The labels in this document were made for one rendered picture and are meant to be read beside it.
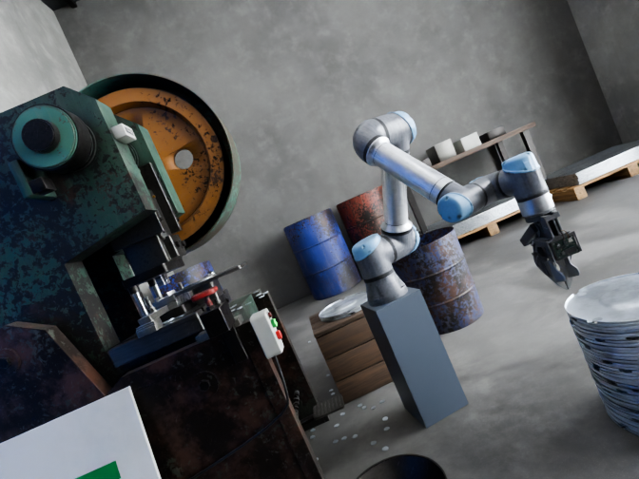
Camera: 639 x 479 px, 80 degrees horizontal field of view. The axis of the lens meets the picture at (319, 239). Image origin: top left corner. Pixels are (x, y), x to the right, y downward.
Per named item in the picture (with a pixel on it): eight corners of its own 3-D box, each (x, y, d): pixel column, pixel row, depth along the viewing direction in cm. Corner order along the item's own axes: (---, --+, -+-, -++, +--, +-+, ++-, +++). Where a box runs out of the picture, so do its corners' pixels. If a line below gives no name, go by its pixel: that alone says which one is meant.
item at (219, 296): (260, 292, 148) (245, 259, 147) (255, 298, 134) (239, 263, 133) (200, 317, 148) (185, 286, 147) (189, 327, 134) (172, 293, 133)
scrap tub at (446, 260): (468, 296, 239) (438, 226, 236) (502, 312, 197) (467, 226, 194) (406, 324, 238) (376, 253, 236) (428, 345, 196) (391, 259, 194)
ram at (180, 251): (193, 253, 147) (161, 182, 145) (180, 256, 132) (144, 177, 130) (151, 271, 147) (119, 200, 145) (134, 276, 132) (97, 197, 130)
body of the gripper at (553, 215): (553, 265, 92) (534, 219, 91) (535, 260, 100) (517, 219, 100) (585, 252, 91) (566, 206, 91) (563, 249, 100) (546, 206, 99)
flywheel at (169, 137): (175, 277, 192) (261, 162, 192) (160, 282, 172) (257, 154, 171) (56, 189, 189) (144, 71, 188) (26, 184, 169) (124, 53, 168)
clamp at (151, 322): (175, 316, 132) (163, 289, 131) (156, 330, 115) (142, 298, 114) (160, 323, 132) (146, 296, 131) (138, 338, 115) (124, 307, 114)
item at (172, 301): (191, 297, 148) (186, 286, 147) (178, 306, 133) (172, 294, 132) (169, 307, 147) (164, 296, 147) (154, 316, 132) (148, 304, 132)
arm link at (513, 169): (509, 158, 101) (539, 146, 94) (524, 196, 102) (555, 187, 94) (491, 166, 98) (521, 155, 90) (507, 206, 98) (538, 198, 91)
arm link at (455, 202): (337, 121, 118) (467, 200, 90) (363, 113, 123) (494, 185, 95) (335, 154, 126) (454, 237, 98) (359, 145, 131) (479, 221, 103)
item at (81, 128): (116, 172, 119) (85, 105, 118) (95, 166, 107) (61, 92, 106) (49, 201, 119) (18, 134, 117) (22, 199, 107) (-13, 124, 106)
